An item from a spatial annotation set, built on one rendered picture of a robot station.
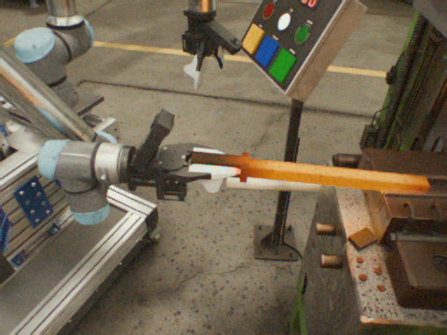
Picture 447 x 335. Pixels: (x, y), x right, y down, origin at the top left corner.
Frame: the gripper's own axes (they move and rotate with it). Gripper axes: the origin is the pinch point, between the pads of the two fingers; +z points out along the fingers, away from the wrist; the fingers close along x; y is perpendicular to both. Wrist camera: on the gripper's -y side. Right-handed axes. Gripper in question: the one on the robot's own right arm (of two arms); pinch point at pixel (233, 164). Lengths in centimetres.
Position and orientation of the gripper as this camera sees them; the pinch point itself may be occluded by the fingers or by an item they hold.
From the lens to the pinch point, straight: 63.2
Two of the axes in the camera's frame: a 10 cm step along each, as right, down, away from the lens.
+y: -0.4, 7.4, 6.7
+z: 10.0, 0.8, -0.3
